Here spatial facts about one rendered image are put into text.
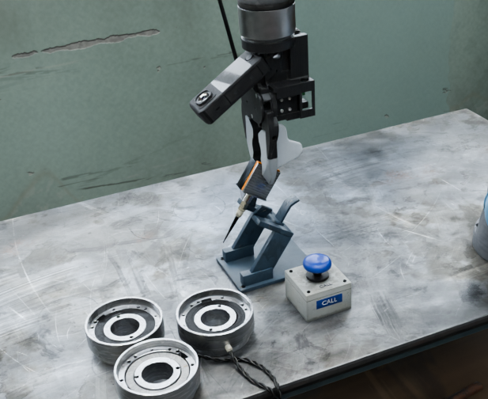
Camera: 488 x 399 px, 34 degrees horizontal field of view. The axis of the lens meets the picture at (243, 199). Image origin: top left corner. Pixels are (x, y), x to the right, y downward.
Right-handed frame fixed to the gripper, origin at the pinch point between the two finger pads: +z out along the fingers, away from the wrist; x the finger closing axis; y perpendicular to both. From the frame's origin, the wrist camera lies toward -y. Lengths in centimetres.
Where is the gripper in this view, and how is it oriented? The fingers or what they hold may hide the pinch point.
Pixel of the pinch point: (261, 172)
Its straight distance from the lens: 113.9
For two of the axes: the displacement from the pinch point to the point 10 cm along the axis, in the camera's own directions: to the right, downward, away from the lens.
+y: 9.2, -2.4, 3.1
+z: 0.6, 8.7, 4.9
